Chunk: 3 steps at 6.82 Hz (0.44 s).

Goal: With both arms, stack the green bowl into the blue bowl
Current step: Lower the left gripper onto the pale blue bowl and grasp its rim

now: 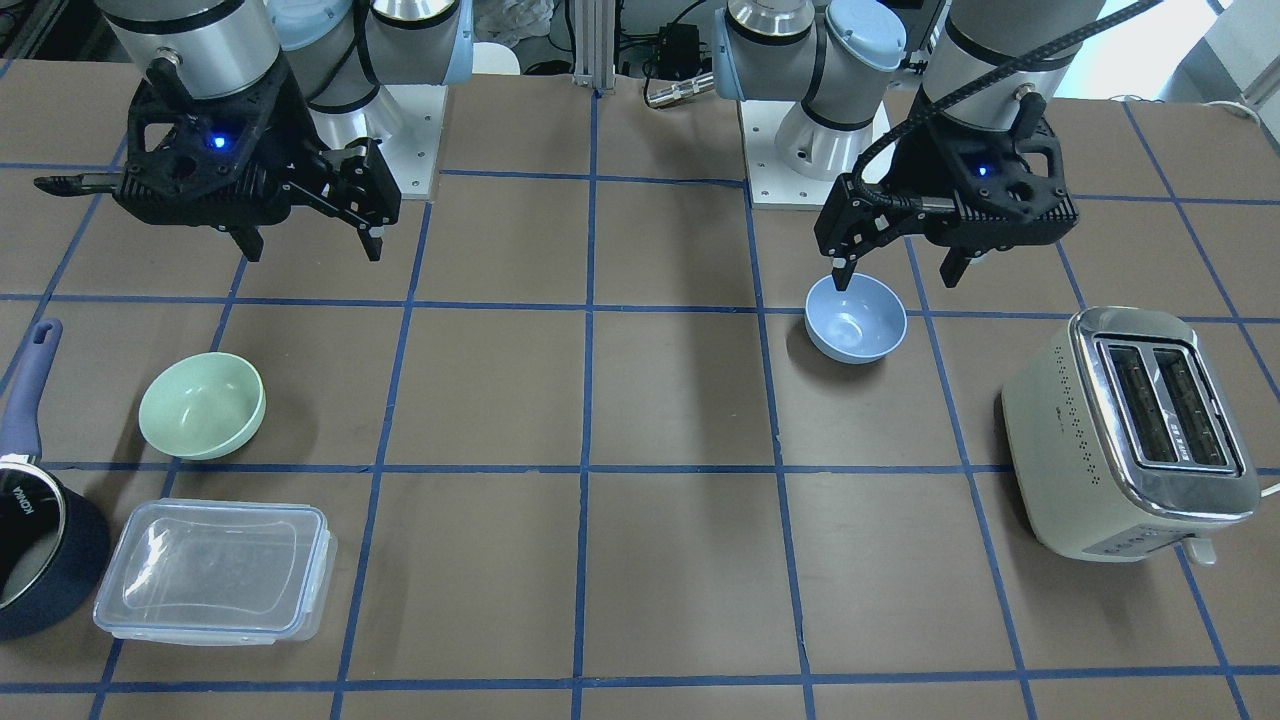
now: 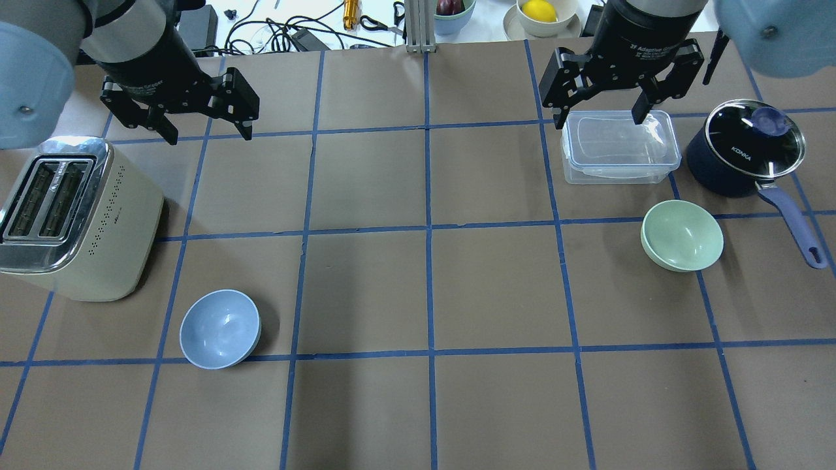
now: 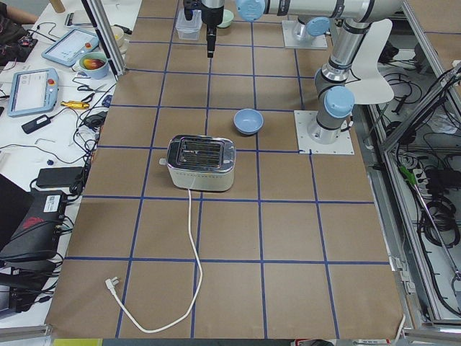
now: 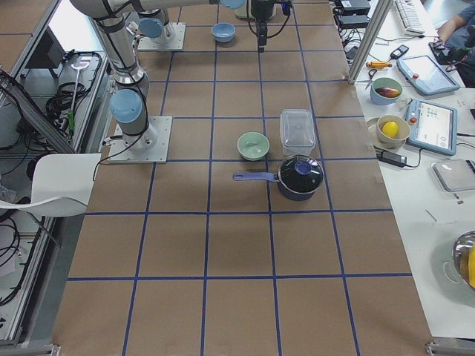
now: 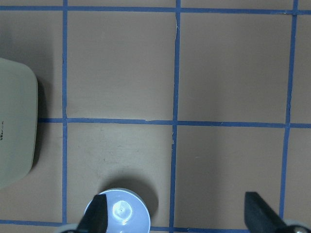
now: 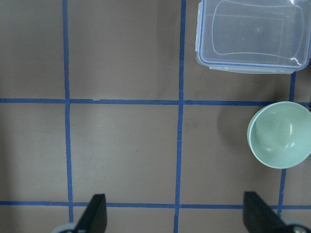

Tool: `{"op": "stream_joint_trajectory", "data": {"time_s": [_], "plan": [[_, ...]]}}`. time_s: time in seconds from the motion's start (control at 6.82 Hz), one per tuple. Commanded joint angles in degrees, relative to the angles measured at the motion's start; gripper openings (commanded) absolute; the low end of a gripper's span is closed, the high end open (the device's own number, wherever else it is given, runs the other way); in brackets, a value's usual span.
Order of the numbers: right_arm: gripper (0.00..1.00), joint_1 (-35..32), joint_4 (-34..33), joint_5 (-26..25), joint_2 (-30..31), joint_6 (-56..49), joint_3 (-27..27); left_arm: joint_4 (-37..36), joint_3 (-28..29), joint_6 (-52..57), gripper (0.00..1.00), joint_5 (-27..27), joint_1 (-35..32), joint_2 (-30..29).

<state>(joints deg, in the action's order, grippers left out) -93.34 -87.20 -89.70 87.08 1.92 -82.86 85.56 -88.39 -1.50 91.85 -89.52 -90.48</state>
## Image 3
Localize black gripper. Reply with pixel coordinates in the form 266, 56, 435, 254
200, 0, 224, 58

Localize green bowl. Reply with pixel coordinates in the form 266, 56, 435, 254
218, 9, 234, 29

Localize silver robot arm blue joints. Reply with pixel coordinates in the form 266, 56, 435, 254
236, 0, 402, 144

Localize cream bowl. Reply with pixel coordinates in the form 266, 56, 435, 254
111, 25, 125, 48

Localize blue bowl with fruit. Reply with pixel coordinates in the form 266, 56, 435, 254
79, 52, 109, 79

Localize clear plastic container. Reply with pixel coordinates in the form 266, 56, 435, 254
175, 8, 202, 41

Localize silver toaster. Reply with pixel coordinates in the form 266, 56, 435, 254
159, 134, 236, 192

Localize black scissors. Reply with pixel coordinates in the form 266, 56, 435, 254
77, 84, 106, 93

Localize far blue teach pendant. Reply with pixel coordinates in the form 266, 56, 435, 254
41, 29, 99, 67

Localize blue teach pendant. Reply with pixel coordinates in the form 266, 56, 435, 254
41, 29, 99, 67
7, 68, 59, 117

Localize near blue teach pendant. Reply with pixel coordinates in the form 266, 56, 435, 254
7, 68, 59, 117

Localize black power adapter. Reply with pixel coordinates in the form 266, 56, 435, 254
22, 115, 51, 134

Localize black flat device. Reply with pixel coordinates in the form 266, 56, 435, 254
35, 167, 84, 188

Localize aluminium frame post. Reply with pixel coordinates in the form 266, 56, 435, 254
81, 0, 126, 79

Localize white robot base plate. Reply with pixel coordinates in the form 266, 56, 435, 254
294, 110, 354, 155

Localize white toaster power cord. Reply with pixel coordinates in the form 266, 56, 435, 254
104, 189, 203, 334

